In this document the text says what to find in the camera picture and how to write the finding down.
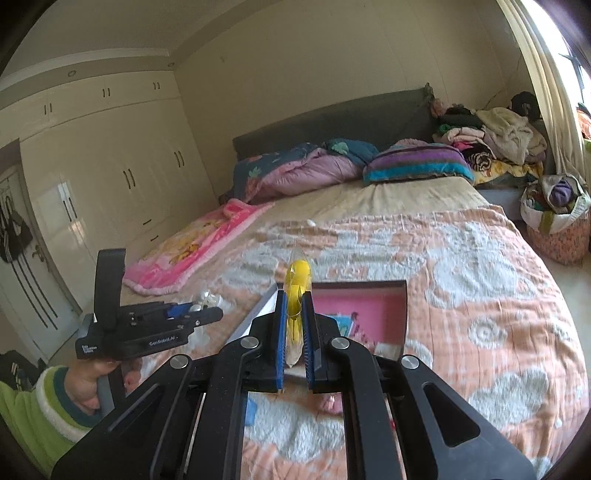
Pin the black bag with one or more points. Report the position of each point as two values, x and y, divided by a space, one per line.
16 369

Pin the dark grey headboard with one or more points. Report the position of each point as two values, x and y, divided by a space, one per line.
346 115

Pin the grey bedside bench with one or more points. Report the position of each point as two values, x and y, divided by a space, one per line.
503 198

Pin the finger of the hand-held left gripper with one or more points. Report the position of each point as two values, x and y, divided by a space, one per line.
210 316
178 311

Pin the colourful windowsill cloth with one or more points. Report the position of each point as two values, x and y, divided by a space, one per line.
585 124

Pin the grey cardboard box pink inside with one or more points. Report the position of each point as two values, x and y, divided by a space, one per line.
378 314

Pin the window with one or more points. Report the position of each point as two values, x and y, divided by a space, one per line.
579 69

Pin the peach cloud-pattern blanket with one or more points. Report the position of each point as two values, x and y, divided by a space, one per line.
461 286

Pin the person's left hand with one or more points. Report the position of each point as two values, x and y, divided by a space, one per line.
85 383

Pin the person's left forearm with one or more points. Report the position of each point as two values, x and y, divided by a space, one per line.
32 424

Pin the hanging dark bags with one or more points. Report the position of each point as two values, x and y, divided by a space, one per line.
14 235

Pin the folded pink and blue quilt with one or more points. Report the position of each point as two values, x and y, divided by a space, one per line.
300 175

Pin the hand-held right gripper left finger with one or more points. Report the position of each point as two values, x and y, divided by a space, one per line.
279 344

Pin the pink cartoon blanket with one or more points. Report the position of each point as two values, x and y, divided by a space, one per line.
194 249

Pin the beige bed sheet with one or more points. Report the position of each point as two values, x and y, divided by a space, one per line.
392 198

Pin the pile of clothes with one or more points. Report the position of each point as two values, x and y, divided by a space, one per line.
503 129

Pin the fabric laundry basket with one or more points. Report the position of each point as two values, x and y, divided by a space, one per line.
558 240

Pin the yellow hair clip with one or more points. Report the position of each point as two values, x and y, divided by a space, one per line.
298 277

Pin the white door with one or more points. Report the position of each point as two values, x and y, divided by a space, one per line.
27 295

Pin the cream wardrobe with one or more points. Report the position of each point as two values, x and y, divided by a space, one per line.
115 138

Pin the striped purple pillow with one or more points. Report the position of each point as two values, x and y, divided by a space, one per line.
415 161

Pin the cream curtain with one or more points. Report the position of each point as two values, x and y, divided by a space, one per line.
549 92

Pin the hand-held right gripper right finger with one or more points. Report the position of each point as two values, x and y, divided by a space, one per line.
309 344

